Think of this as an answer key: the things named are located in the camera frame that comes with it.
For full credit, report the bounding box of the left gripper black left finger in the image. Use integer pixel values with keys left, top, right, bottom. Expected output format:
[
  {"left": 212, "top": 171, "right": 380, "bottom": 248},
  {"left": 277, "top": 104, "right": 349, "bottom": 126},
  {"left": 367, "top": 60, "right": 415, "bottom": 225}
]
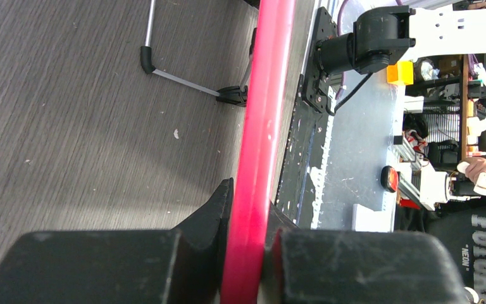
[{"left": 0, "top": 179, "right": 234, "bottom": 303}]

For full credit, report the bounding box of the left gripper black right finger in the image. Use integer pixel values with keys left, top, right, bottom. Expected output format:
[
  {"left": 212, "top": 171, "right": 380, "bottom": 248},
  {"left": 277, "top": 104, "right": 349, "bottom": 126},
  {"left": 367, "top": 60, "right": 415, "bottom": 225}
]
[{"left": 261, "top": 206, "right": 474, "bottom": 303}]

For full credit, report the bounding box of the pink framed whiteboard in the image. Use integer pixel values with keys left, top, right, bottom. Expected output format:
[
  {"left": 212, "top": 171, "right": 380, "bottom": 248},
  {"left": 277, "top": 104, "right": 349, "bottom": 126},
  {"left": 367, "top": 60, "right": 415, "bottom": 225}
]
[{"left": 220, "top": 1, "right": 296, "bottom": 303}]

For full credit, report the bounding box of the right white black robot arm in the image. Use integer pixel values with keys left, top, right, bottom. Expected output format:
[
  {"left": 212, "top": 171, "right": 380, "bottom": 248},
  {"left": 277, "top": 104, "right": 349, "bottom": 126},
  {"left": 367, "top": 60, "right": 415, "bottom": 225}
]
[{"left": 313, "top": 6, "right": 486, "bottom": 75}]

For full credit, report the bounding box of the whiteboard metal stand leg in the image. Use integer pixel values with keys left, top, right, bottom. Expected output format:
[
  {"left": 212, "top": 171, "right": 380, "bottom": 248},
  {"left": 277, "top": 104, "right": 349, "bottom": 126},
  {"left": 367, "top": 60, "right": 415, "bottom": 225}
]
[{"left": 139, "top": 0, "right": 249, "bottom": 108}]

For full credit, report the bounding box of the operator hand in background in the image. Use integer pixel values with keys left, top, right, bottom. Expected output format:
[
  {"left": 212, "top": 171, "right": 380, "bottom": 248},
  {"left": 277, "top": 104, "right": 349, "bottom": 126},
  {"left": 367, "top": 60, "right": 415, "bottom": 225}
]
[{"left": 457, "top": 156, "right": 486, "bottom": 196}]

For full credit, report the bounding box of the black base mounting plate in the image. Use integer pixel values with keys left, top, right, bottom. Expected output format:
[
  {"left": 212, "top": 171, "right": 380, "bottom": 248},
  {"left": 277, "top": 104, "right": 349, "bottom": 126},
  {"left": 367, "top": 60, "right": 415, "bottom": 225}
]
[{"left": 275, "top": 1, "right": 342, "bottom": 229}]

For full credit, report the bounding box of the red round button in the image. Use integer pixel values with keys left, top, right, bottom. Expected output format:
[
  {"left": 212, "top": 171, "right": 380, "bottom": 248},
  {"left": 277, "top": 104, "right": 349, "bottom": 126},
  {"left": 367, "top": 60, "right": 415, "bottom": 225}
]
[{"left": 380, "top": 165, "right": 399, "bottom": 193}]

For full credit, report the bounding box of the operator black shirt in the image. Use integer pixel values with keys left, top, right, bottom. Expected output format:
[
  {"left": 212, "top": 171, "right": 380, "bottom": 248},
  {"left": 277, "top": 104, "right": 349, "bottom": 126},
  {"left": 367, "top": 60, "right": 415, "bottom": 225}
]
[{"left": 394, "top": 198, "right": 486, "bottom": 301}]

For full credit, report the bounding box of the orange yellow cube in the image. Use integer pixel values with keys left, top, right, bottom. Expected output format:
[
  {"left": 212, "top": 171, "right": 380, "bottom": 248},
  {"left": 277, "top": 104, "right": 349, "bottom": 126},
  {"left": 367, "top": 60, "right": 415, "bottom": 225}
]
[{"left": 386, "top": 61, "right": 414, "bottom": 86}]

